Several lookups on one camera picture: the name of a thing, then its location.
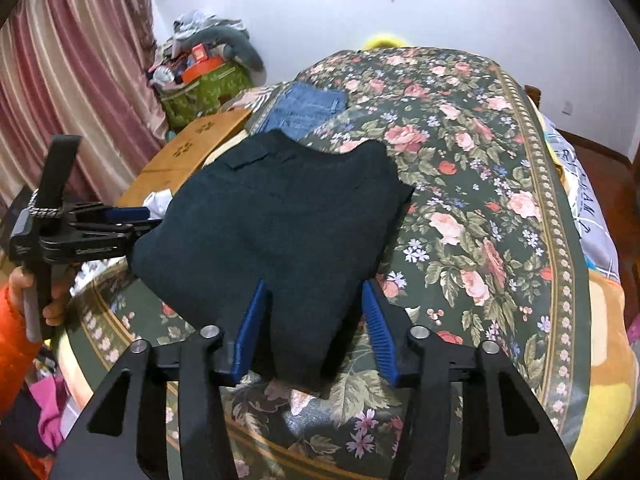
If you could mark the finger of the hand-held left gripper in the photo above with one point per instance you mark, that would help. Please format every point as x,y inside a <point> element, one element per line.
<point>125,214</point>
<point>142,229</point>

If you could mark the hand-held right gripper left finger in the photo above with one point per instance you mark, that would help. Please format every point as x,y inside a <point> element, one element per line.
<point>250,320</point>

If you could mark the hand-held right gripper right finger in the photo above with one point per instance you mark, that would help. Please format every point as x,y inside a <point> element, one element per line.
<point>377,325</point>

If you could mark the black pants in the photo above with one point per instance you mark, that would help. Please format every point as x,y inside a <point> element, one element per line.
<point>270,230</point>

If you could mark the person's left forearm orange sleeve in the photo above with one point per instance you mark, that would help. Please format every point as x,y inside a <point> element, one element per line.
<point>15,350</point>

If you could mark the person's left hand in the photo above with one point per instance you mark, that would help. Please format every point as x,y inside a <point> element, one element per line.
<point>57,307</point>

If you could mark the white crumpled cloth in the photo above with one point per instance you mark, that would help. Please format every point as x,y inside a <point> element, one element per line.
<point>157,204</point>

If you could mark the wooden lap desk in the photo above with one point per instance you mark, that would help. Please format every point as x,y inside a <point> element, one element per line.
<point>165,165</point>

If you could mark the green fabric storage bag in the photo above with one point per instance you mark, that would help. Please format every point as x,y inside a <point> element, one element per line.
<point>200,97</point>

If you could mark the floral blanket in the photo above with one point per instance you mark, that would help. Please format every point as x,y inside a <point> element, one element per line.
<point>465,200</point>

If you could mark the striped pink curtain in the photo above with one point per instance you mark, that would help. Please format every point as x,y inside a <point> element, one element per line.
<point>65,70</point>

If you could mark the orange box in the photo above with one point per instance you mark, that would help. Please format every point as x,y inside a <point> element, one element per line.
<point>200,71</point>

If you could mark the pink cloth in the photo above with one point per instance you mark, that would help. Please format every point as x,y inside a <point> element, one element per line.
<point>50,415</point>

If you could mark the striped cloth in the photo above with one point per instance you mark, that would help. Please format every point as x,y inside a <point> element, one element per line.
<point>250,100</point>

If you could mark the red box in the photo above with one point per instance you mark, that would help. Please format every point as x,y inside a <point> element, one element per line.
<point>200,53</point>

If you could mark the blue jeans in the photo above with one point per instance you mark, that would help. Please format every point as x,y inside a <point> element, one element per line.
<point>305,107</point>

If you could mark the pile of grey clothes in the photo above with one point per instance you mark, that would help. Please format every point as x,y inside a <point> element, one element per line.
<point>200,22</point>

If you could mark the yellow blanket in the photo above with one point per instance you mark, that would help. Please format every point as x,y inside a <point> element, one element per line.
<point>605,360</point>

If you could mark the white printed bed sheet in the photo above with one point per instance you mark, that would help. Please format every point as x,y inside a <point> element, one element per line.
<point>585,195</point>

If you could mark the yellow foam tube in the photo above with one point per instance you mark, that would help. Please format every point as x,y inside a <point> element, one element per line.
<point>382,40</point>

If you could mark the wooden bed post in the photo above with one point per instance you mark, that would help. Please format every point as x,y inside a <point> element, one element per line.
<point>533,96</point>

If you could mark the white wall outlet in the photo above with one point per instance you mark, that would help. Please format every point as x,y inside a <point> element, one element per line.
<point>566,107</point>

